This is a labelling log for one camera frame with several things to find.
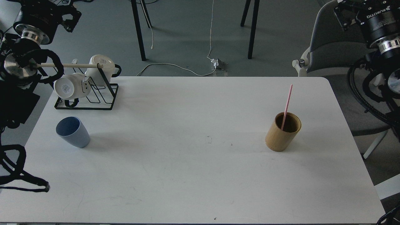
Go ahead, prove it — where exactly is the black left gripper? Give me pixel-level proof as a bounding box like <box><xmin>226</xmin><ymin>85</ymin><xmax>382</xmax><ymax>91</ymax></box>
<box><xmin>13</xmin><ymin>0</ymin><xmax>82</xmax><ymax>36</ymax></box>

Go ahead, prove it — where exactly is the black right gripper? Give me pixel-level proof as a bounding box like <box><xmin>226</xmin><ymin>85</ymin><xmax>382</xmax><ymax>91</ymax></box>
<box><xmin>334</xmin><ymin>0</ymin><xmax>400</xmax><ymax>48</ymax></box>

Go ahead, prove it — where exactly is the blue plastic cup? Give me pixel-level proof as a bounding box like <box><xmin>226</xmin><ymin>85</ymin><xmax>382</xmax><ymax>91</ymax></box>
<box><xmin>56</xmin><ymin>117</ymin><xmax>90</xmax><ymax>148</ymax></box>

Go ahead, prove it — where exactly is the pink chopstick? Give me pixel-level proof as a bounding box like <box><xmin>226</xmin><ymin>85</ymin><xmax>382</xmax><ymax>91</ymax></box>
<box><xmin>281</xmin><ymin>84</ymin><xmax>293</xmax><ymax>131</ymax></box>

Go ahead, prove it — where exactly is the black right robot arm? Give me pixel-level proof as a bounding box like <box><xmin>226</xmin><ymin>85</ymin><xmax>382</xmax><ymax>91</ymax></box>
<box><xmin>334</xmin><ymin>0</ymin><xmax>399</xmax><ymax>138</ymax></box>

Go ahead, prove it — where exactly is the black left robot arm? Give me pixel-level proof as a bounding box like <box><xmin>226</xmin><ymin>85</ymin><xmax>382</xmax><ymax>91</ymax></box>
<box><xmin>0</xmin><ymin>0</ymin><xmax>81</xmax><ymax>133</ymax></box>

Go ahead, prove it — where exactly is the grey office chair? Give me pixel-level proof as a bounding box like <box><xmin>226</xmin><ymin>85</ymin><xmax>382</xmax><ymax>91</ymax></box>
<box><xmin>292</xmin><ymin>0</ymin><xmax>390</xmax><ymax>159</ymax></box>

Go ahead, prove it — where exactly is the white mug rear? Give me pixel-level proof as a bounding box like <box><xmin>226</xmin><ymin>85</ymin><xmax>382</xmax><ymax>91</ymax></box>
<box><xmin>84</xmin><ymin>55</ymin><xmax>122</xmax><ymax>87</ymax></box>

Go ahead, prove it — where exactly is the white mug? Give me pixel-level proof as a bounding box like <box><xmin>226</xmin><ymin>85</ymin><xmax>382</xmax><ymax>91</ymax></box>
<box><xmin>84</xmin><ymin>55</ymin><xmax>122</xmax><ymax>87</ymax></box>
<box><xmin>54</xmin><ymin>72</ymin><xmax>92</xmax><ymax>100</ymax></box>

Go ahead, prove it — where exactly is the white mug front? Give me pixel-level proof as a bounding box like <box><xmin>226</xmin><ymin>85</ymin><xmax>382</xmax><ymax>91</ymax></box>
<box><xmin>54</xmin><ymin>72</ymin><xmax>92</xmax><ymax>100</ymax></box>

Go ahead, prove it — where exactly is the black table leg left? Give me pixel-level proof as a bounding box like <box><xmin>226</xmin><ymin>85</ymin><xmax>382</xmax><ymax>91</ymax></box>
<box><xmin>131</xmin><ymin>0</ymin><xmax>152</xmax><ymax>61</ymax></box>

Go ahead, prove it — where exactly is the black table leg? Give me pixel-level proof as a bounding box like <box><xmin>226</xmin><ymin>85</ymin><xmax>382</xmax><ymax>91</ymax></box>
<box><xmin>131</xmin><ymin>0</ymin><xmax>152</xmax><ymax>61</ymax></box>
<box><xmin>240</xmin><ymin>0</ymin><xmax>260</xmax><ymax>60</ymax></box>

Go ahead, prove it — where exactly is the black table leg right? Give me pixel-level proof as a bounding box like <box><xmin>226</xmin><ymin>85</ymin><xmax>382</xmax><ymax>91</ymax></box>
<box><xmin>240</xmin><ymin>0</ymin><xmax>260</xmax><ymax>60</ymax></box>

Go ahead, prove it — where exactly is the white power adapter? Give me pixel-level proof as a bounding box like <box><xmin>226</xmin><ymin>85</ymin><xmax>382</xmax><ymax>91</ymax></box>
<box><xmin>210</xmin><ymin>58</ymin><xmax>227</xmax><ymax>70</ymax></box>

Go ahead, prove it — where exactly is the bamboo cylindrical holder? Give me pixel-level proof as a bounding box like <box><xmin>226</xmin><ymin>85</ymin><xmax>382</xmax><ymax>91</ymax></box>
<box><xmin>265</xmin><ymin>112</ymin><xmax>302</xmax><ymax>152</ymax></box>

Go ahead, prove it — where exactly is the black wire mug rack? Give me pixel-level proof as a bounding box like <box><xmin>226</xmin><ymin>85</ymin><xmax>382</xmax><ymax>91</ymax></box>
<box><xmin>51</xmin><ymin>63</ymin><xmax>119</xmax><ymax>111</ymax></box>

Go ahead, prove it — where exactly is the white floor cable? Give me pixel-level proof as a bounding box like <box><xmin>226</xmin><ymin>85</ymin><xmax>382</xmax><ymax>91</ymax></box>
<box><xmin>136</xmin><ymin>63</ymin><xmax>217</xmax><ymax>77</ymax></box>

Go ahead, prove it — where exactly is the white hanging cable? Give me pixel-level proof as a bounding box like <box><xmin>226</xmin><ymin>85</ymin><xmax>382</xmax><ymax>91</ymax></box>
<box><xmin>207</xmin><ymin>0</ymin><xmax>215</xmax><ymax>60</ymax></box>

